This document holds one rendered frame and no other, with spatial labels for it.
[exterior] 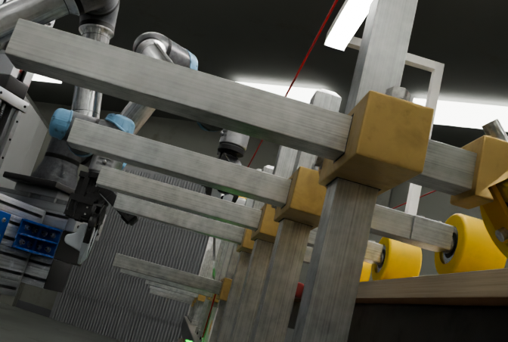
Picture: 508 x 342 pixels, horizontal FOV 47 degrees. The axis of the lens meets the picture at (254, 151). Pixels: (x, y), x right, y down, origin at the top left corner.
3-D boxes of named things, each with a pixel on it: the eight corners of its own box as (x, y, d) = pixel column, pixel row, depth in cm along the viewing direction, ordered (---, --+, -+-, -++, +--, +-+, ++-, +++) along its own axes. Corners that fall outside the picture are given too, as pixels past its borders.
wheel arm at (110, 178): (94, 183, 91) (102, 161, 92) (97, 188, 94) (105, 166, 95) (401, 269, 93) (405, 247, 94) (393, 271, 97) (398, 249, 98)
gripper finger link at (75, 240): (59, 258, 137) (72, 220, 139) (84, 265, 137) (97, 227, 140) (56, 257, 134) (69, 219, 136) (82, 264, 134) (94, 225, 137)
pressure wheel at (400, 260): (389, 224, 95) (370, 253, 101) (390, 264, 90) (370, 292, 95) (423, 234, 96) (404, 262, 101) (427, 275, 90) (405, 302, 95)
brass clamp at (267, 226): (255, 231, 89) (263, 200, 90) (245, 240, 102) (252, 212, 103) (294, 242, 89) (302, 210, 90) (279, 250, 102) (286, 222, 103)
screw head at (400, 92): (386, 96, 43) (390, 81, 43) (377, 105, 45) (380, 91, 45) (414, 104, 43) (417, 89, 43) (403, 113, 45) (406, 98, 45)
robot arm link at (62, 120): (52, 143, 150) (94, 155, 151) (44, 132, 139) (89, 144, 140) (63, 115, 152) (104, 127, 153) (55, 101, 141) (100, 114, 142)
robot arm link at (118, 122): (105, 117, 150) (137, 127, 151) (91, 157, 147) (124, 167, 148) (103, 108, 143) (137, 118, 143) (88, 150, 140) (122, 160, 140)
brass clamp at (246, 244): (238, 246, 113) (245, 220, 114) (232, 251, 126) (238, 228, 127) (269, 254, 113) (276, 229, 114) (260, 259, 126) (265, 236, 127)
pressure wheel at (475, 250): (428, 259, 76) (446, 289, 68) (450, 203, 74) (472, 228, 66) (471, 271, 76) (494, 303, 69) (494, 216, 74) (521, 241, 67)
